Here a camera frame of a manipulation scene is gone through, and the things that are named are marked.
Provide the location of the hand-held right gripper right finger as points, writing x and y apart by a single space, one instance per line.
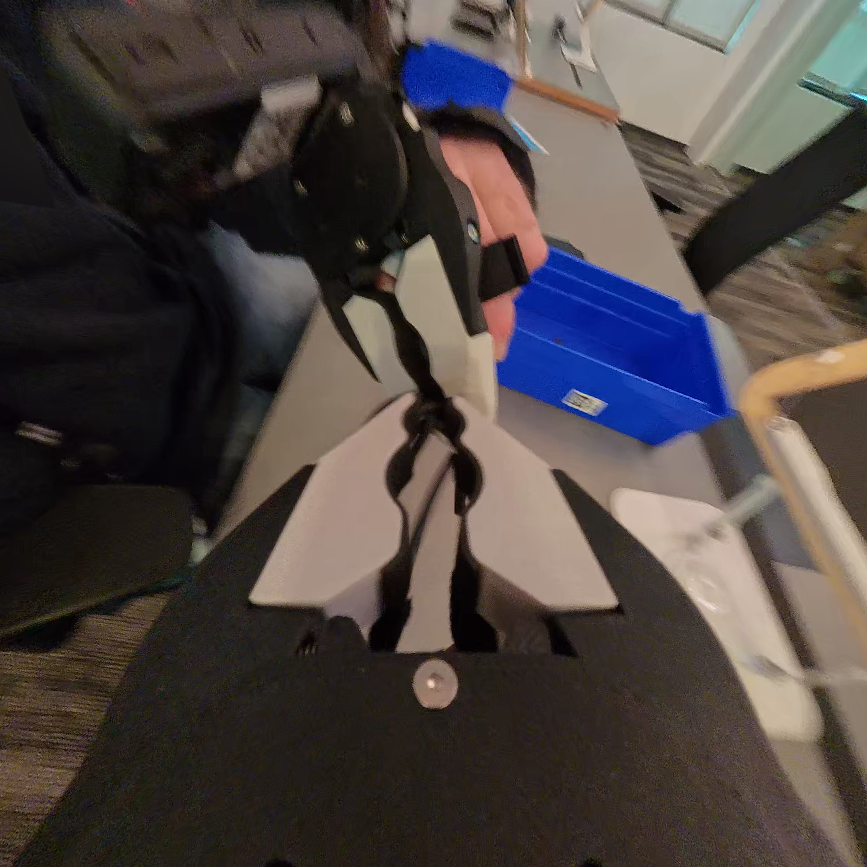
542 542

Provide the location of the person's left hand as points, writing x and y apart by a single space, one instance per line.
495 203

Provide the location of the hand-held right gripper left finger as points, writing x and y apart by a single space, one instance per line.
332 542

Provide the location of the small blue bin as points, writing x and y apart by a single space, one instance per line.
454 79

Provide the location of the large blue bin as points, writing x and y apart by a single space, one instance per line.
610 352

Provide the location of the black mesh chair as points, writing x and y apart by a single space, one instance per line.
81 556

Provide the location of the small wooden table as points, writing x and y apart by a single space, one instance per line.
569 98

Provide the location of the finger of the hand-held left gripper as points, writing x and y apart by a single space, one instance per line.
454 339
346 319

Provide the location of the white stand base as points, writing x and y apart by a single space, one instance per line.
732 610

